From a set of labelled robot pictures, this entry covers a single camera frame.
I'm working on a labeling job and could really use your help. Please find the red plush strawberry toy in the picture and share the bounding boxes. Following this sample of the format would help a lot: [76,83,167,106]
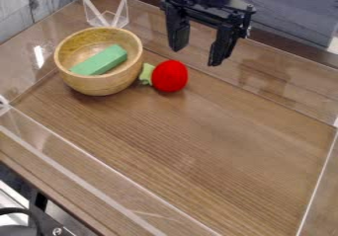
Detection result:
[139,60,188,93]

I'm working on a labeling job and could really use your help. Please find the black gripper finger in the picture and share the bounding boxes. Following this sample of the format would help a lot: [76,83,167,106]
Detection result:
[165,3,189,51]
[207,24,239,66]

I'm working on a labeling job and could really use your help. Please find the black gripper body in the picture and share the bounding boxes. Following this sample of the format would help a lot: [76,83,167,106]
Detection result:
[165,0,256,38]

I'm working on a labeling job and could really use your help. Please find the green rectangular block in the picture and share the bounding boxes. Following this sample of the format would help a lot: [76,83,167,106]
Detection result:
[69,44,128,76]

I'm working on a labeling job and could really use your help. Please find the black table frame bracket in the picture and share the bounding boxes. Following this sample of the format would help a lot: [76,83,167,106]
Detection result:
[29,191,76,236]

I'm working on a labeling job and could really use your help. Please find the brown wooden bowl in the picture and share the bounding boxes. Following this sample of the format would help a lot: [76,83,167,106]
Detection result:
[55,27,144,96]

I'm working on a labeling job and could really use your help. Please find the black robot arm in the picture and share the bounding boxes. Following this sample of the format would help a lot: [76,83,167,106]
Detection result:
[161,0,256,66]

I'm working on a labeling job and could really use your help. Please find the black cable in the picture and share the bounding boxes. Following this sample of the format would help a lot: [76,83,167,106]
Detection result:
[0,207,43,236]

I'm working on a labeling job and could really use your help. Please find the clear acrylic tray wall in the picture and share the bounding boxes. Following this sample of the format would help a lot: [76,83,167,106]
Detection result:
[0,0,338,236]

